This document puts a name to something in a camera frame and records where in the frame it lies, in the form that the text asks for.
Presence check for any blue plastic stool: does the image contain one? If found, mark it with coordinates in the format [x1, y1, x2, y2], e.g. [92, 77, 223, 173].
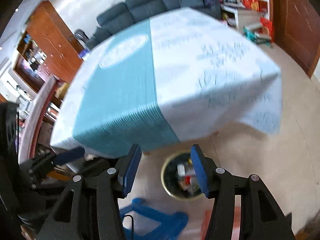
[120, 198, 189, 239]

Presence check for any teal and white tablecloth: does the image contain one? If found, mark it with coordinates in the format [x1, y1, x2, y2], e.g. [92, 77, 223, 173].
[50, 8, 283, 158]

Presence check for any red paper bag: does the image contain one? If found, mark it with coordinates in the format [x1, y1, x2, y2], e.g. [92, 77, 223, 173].
[260, 17, 274, 42]

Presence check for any teal stepper machine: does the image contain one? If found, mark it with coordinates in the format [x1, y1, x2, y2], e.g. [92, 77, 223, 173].
[243, 23, 272, 48]

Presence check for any red gift box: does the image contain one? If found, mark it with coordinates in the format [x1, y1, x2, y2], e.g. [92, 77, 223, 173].
[242, 0, 268, 12]

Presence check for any brown wooden door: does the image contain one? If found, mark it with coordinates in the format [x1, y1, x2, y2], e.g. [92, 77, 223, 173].
[269, 0, 319, 77]

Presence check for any brown wooden cabinet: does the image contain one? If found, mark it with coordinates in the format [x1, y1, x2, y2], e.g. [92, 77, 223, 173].
[14, 1, 84, 93]

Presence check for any dark blue sofa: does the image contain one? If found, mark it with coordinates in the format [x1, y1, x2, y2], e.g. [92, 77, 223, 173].
[86, 0, 222, 50]

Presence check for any round yellow-rimmed trash bin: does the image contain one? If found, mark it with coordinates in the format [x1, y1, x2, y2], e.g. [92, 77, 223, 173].
[161, 151, 202, 201]

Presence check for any white side table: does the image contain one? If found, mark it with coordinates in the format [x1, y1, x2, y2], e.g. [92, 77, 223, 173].
[221, 4, 264, 33]

